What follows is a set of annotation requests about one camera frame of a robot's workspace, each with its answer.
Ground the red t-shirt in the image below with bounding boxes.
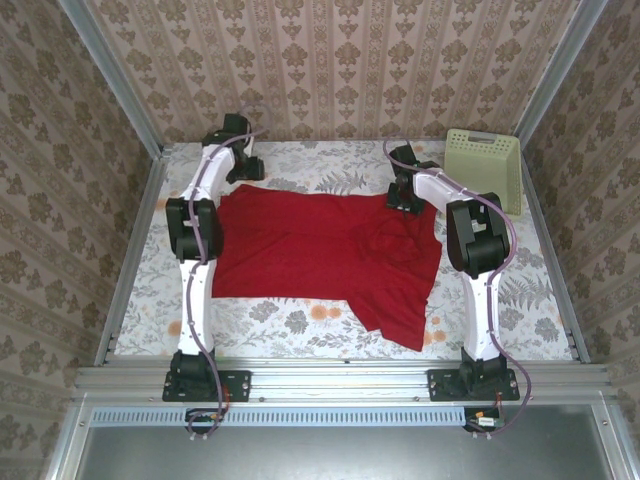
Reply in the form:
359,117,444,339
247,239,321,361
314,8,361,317
210,183,444,351

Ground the pale green plastic basket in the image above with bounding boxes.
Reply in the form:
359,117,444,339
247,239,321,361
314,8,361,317
443,128,524,221

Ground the floral printed tablecloth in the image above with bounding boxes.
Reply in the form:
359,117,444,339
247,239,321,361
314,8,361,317
114,140,574,361

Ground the small controller circuit board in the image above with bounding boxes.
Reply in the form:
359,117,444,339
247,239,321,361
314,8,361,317
185,407,226,435
463,407,503,434

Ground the grey sheet metal panel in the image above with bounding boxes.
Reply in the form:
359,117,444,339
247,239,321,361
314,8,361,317
74,424,626,480

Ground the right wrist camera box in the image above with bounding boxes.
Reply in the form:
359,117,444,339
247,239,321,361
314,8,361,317
388,144,415,169

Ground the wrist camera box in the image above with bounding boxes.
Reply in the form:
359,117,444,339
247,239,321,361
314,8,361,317
222,113,252,139
388,144,415,169

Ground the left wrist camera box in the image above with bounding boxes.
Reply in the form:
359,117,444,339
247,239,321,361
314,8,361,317
222,113,252,139

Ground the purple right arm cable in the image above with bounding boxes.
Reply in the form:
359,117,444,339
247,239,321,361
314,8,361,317
383,138,532,441

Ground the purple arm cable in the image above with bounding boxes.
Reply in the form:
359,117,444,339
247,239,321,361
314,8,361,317
184,107,271,444
383,138,532,441

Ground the aluminium table side rail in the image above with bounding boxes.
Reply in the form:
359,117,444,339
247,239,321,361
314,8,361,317
519,144,591,364
94,144,174,366

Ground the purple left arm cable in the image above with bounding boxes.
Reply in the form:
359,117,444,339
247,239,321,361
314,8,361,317
184,107,271,444

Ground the aluminium frame post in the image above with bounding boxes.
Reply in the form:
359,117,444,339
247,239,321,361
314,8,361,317
57,0,166,156
514,0,609,146

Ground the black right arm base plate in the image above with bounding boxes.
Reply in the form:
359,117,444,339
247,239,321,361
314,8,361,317
427,368,521,403

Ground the long aluminium base rail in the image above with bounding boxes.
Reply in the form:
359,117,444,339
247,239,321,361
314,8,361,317
72,357,611,404

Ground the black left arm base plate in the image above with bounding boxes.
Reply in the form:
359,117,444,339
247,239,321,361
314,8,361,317
162,369,251,403

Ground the grey slotted cable duct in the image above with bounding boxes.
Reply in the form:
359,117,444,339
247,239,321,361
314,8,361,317
89,405,469,429

